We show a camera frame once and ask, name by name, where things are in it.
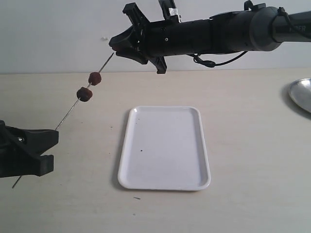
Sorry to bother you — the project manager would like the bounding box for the thin metal skewer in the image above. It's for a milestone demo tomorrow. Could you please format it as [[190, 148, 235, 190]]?
[[12, 52, 115, 189]]

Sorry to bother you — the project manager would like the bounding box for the dark red bead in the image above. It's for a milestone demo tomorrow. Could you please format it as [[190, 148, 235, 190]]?
[[76, 87, 93, 102], [88, 72, 102, 86]]

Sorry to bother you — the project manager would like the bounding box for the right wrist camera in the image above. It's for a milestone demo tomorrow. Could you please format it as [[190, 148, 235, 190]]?
[[158, 0, 181, 23]]

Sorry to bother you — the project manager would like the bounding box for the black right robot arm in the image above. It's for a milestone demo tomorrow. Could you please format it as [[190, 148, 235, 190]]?
[[109, 0, 311, 74]]

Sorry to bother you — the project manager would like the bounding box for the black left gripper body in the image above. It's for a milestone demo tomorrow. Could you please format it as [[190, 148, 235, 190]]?
[[0, 120, 39, 178]]

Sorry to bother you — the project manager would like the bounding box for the white rectangular tray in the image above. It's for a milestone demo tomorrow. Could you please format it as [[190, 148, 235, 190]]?
[[118, 106, 211, 191]]

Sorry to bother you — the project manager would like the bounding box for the round steel plate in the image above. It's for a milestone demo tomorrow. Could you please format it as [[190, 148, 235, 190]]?
[[288, 78, 311, 113]]

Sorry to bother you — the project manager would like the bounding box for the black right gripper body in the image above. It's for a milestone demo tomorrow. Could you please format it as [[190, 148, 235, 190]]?
[[122, 2, 167, 74]]

